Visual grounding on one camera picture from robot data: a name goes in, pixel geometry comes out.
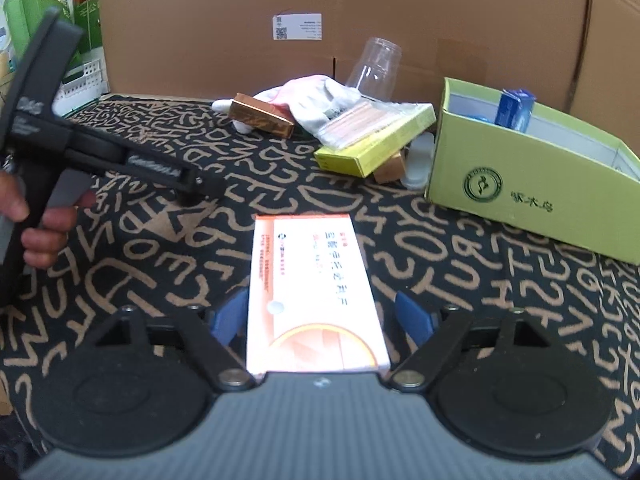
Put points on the tall green carton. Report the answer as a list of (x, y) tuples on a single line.
[(30, 15)]

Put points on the shiny copper box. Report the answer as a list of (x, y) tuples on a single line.
[(262, 115)]

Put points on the brown round object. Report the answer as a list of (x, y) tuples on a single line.
[(390, 170)]

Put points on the large brown cardboard sheet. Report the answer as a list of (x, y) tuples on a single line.
[(210, 35)]

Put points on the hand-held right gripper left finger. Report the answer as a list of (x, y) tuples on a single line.
[(227, 317)]

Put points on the flat yellow-green box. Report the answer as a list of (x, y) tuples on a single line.
[(370, 152)]

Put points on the translucent plastic case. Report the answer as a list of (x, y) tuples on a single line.
[(419, 162)]

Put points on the light green cardboard box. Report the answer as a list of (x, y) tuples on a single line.
[(515, 190)]

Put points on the white plastic basket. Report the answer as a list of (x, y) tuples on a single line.
[(82, 85)]

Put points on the white shipping label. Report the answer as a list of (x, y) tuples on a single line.
[(297, 26)]

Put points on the white plush toy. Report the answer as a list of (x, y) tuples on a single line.
[(310, 97)]

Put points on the white and orange medicine box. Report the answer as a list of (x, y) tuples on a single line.
[(315, 280)]

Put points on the dark green carton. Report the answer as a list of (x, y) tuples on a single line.
[(89, 25)]

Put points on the clear plastic cup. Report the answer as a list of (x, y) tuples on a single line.
[(375, 67)]

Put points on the blue box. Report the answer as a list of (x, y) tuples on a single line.
[(515, 110)]

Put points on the person's left hand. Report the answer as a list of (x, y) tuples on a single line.
[(47, 240)]

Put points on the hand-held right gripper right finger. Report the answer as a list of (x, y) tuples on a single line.
[(412, 316)]

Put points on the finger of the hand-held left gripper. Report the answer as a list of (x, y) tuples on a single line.
[(160, 172)]

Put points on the clear bag of wooden sticks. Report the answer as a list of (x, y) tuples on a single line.
[(360, 122)]

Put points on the black letter-print cloth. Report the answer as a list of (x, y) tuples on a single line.
[(165, 260)]

